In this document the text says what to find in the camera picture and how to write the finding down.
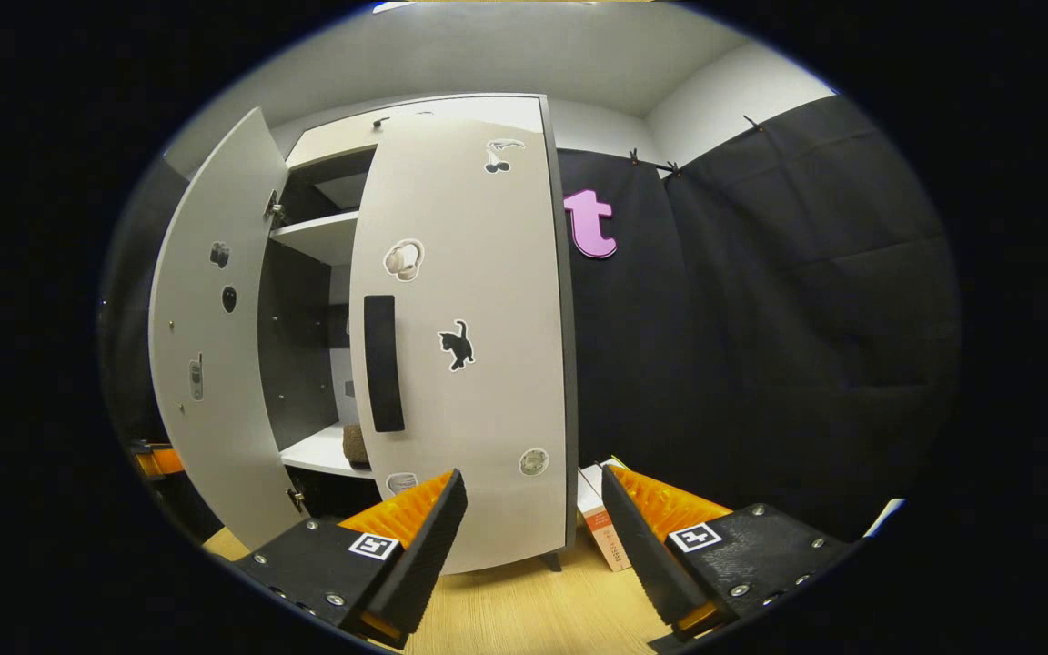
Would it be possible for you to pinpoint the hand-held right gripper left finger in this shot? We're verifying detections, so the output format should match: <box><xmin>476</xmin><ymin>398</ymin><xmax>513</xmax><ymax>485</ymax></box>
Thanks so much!
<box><xmin>233</xmin><ymin>469</ymin><xmax>470</xmax><ymax>651</ymax></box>

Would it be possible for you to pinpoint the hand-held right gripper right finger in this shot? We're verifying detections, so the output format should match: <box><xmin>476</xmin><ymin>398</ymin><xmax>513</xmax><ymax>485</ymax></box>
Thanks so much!
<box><xmin>599</xmin><ymin>464</ymin><xmax>852</xmax><ymax>642</ymax></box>

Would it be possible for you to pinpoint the brown shoe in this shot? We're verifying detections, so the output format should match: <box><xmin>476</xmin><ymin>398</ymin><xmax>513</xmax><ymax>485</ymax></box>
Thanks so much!
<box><xmin>342</xmin><ymin>423</ymin><xmax>372</xmax><ymax>469</ymax></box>

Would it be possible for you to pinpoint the white shoe cabinet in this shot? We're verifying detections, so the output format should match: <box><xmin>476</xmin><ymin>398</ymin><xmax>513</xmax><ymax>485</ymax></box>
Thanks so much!
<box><xmin>256</xmin><ymin>91</ymin><xmax>581</xmax><ymax>574</ymax></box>

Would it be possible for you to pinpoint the white cabinet door cat sticker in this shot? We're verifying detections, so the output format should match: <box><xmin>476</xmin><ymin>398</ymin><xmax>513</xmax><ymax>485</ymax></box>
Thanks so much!
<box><xmin>348</xmin><ymin>96</ymin><xmax>579</xmax><ymax>576</ymax></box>

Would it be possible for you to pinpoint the white cabinet drawer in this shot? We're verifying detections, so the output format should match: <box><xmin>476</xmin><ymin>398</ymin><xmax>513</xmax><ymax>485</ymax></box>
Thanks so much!
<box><xmin>286</xmin><ymin>94</ymin><xmax>543</xmax><ymax>169</ymax></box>

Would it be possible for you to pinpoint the orange and white book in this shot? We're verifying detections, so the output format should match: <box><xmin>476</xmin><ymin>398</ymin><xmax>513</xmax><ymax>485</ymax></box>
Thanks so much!
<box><xmin>576</xmin><ymin>462</ymin><xmax>634</xmax><ymax>574</ymax></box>

